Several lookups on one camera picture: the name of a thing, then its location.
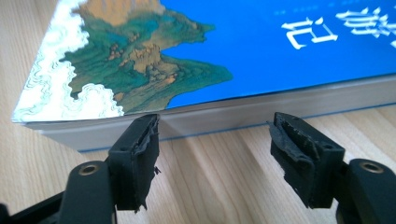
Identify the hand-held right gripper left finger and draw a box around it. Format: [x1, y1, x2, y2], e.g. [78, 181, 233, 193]
[106, 113, 163, 214]

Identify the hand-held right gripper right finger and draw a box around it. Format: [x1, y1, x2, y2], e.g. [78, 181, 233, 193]
[267, 111, 347, 210]

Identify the blue landscape cover book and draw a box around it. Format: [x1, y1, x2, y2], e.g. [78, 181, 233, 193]
[10, 0, 396, 154]

